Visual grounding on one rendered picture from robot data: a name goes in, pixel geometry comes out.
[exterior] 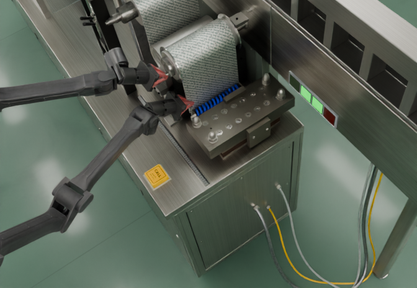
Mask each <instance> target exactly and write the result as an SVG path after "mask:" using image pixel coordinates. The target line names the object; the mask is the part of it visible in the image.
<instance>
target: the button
mask: <svg viewBox="0 0 417 288"><path fill-rule="evenodd" d="M145 176H146V178H147V179H148V180H149V182H150V184H151V185H152V186H153V188H156V187H157V186H159V185H160V184H162V183H164V182H165V181H167V180H168V179H169V177H168V175H167V174H166V172H165V171H164V169H163V168H162V167H161V165H160V164H158V165H156V166H155V167H154V168H151V169H150V170H149V171H147V172H145Z"/></svg>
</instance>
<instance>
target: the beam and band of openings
mask: <svg viewBox="0 0 417 288"><path fill-rule="evenodd" d="M267 1H268V2H269V3H270V4H272V5H273V6H274V7H275V8H276V9H277V10H278V11H279V12H281V13H282V14H283V15H284V16H286V18H288V20H290V21H291V22H292V23H293V24H295V25H296V26H297V27H298V28H299V29H300V30H301V31H302V32H304V33H305V34H306V35H307V36H309V37H310V38H311V39H312V40H313V41H314V42H315V43H317V44H318V45H319V46H320V47H321V48H322V49H324V51H326V52H327V53H328V54H329V55H331V56H332V57H333V58H334V59H335V60H336V61H337V62H339V63H340V64H341V65H342V66H344V67H345V68H346V69H347V70H348V71H349V72H350V73H351V74H353V75H354V76H355V77H356V78H357V79H358V80H359V81H361V82H362V83H363V84H364V85H366V86H367V87H368V88H369V89H370V90H371V91H372V92H373V93H375V94H376V95H377V96H378V97H379V98H381V100H383V101H384V102H385V103H386V104H388V105H389V106H390V107H391V108H392V109H393V110H394V111H395V112H397V113H398V114H399V115H400V116H402V117H403V118H404V119H405V120H406V121H407V122H408V123H409V124H411V125H412V126H413V127H414V128H415V129H417V28H415V27H414V26H412V25H411V24H410V23H408V22H407V21H406V20H405V19H403V18H401V17H400V16H399V15H398V14H396V13H394V12H393V11H392V10H391V9H389V8H388V7H387V6H385V5H384V4H382V3H381V2H380V1H378V0H267Z"/></svg>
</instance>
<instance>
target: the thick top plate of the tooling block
mask: <svg viewBox="0 0 417 288"><path fill-rule="evenodd" d="M268 75H269V76H270V80H271V83H270V84H269V85H263V84H262V77H261V78H259V79H258V80H256V81H255V82H253V83H251V84H250V85H248V86H246V87H245V89H246V93H244V94H243V95H241V96H240V97H237V98H236V99H235V100H233V101H231V102H229V103H228V104H226V103H225V102H224V101H222V102H220V103H219V104H217V105H215V106H213V107H212V108H210V109H209V110H207V111H205V112H204V113H202V114H200V115H199V116H198V118H199V119H200V121H201V122H202V125H201V127H199V128H194V127H193V126H192V121H189V122H188V123H186V124H187V128H188V131H189V133H190V134H191V135H192V136H193V138H194V139H195V140H196V142H197V143H198V144H199V145H200V146H201V148H202V149H203V150H204V152H206V154H207V155H208V157H209V158H210V159H213V158H214V157H216V156H217V155H219V154H220V153H222V152H224V151H225V150H227V149H229V148H230V147H231V146H233V145H235V144H236V143H238V142H240V141H241V140H242V139H244V138H246V130H247V129H249V128H250V127H252V126H253V125H255V124H256V123H258V122H259V121H261V120H262V119H264V118H266V117H268V118H269V119H270V120H271V121H272V120H274V119H275V118H277V117H278V116H280V115H282V114H283V113H285V112H287V111H288V110H289V109H291V108H293V107H294V106H295V97H294V96H293V95H292V94H291V93H290V92H289V91H288V90H287V89H286V88H285V87H284V86H283V85H282V84H281V83H280V82H279V81H278V80H277V79H276V78H275V77H274V76H273V75H271V74H270V73H268ZM280 88H282V89H284V91H285V95H286V98H285V99H284V100H283V101H280V100H278V99H277V92H278V90H279V89H280ZM210 132H215V134H217V137H218V141H217V142H216V143H210V142H209V141H208V139H209V133H210Z"/></svg>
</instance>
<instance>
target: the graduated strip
mask: <svg viewBox="0 0 417 288"><path fill-rule="evenodd" d="M137 98H138V100H139V101H140V102H141V103H142V105H143V106H145V104H146V103H147V102H146V101H145V99H144V98H143V96H142V95H139V96H138V97H137ZM158 125H159V127H160V128H161V130H162V131H163V132H164V133H165V135H166V136H167V137H168V138H169V140H170V141H171V143H172V144H173V145H174V146H175V147H176V149H177V150H178V152H180V154H181V155H182V157H183V158H184V159H185V160H186V162H187V163H188V165H189V166H190V167H191V168H192V170H193V171H194V172H195V174H196V175H197V176H198V177H199V179H200V180H201V181H202V183H203V184H204V185H205V187H206V186H208V185H209V184H210V183H209V181H208V180H207V178H206V177H205V176H204V175H203V174H202V172H201V171H200V169H199V168H198V167H197V166H196V165H195V163H194V162H193V161H192V160H191V158H190V157H189V155H188V154H187V153H186V152H185V151H184V149H183V148H182V146H180V144H179V143H178V141H177V140H176V139H175V138H174V136H173V135H172V134H171V132H170V131H169V130H168V129H167V127H166V126H165V125H164V123H163V122H162V121H161V120H160V118H159V122H158Z"/></svg>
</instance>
